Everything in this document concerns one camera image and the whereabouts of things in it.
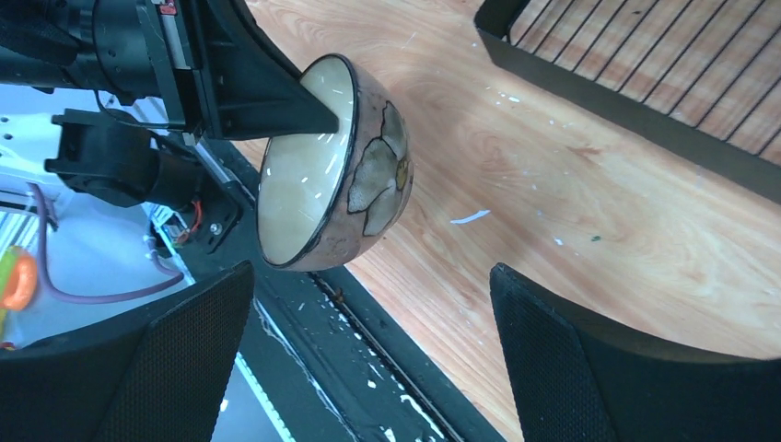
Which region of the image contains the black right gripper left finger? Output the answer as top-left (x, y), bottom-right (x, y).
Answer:
top-left (1, 261), bottom-right (254, 441)

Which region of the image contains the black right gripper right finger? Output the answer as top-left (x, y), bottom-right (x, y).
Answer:
top-left (490, 263), bottom-right (780, 441)

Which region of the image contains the black wire dish rack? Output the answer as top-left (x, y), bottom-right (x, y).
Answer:
top-left (474, 0), bottom-right (780, 202)

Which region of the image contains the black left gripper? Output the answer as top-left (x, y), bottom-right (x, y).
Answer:
top-left (61, 1), bottom-right (339, 141)

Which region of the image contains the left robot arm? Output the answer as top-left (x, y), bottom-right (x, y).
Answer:
top-left (1, 1), bottom-right (339, 254)

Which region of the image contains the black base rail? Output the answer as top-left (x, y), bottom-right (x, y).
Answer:
top-left (0, 97), bottom-right (507, 442)

